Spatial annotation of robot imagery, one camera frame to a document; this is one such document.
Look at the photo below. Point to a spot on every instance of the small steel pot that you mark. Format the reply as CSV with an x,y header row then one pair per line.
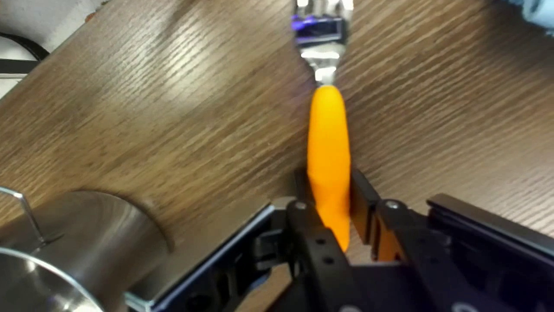
x,y
104,242

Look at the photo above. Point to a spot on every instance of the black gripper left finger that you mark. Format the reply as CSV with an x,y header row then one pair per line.
x,y
313,260

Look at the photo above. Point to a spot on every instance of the light blue folded towel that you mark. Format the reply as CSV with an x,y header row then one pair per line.
x,y
542,8

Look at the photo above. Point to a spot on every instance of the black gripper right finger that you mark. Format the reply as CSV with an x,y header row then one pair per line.
x,y
398,230

